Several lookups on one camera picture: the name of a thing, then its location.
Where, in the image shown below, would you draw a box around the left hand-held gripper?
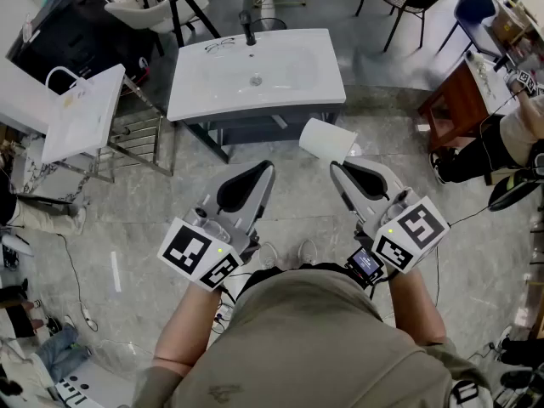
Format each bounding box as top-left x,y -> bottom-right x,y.
156,159 -> 277,292

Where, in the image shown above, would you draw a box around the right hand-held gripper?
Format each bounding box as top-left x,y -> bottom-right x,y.
330,158 -> 451,275

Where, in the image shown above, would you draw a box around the white cup item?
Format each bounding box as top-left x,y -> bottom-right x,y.
298,116 -> 359,166

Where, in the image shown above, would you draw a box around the person's left forearm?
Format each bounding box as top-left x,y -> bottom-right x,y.
151,284 -> 225,377

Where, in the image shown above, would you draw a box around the person's right forearm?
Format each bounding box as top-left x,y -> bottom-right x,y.
388,267 -> 448,347

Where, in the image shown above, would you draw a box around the white sink counter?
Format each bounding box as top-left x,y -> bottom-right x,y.
166,27 -> 348,123

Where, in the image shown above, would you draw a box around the small white sink basin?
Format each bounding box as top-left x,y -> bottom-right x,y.
41,63 -> 127,165

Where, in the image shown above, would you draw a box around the person's left shoe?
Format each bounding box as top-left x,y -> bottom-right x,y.
258,241 -> 280,270

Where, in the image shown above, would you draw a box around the person's shoe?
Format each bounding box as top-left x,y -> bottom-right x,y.
297,239 -> 318,266
258,241 -> 280,270

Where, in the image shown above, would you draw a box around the person's right shoe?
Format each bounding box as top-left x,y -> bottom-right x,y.
297,239 -> 318,266

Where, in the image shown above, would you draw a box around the small black display device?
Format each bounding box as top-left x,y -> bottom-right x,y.
344,246 -> 387,289

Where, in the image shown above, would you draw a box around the metal basin stand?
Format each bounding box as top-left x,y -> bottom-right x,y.
96,76 -> 176,184

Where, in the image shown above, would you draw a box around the brown wooden side table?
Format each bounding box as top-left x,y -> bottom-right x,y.
417,59 -> 490,153

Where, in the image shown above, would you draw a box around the black-rimmed eyeglasses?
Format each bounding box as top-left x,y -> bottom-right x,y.
204,37 -> 236,55

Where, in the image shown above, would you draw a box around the black office chair base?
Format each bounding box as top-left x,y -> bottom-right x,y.
487,175 -> 544,213

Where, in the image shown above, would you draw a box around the white tape strip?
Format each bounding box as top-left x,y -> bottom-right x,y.
110,250 -> 123,293

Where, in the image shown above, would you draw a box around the person's olive shirt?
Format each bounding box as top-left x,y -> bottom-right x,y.
130,267 -> 495,408

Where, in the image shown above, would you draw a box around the black faucet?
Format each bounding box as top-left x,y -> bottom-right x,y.
238,9 -> 258,47

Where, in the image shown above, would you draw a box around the blue chair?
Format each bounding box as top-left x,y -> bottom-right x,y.
436,0 -> 507,62

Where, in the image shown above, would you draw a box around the white upholstered chair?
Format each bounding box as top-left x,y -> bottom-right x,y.
104,0 -> 211,34

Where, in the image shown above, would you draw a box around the cardboard box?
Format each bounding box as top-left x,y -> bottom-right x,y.
490,0 -> 533,45

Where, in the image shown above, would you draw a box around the white curved faucet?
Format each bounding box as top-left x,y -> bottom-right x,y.
44,65 -> 89,96

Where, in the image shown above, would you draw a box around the black cabinet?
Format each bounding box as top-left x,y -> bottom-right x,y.
5,0 -> 150,96

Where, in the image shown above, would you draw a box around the white box with black marks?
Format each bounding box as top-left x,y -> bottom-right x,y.
54,360 -> 138,408

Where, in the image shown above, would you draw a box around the black sink cabinet frame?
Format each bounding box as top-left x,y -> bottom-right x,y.
181,103 -> 343,164

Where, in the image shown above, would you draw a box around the black floor cable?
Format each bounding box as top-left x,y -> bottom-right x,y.
447,203 -> 495,230

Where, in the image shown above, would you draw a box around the black metal frame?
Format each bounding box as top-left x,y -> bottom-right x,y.
139,0 -> 223,58

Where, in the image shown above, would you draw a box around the white floor cable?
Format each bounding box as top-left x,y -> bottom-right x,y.
56,233 -> 99,333

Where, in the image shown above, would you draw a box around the white strap with black buckle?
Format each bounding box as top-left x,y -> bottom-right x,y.
449,377 -> 495,408

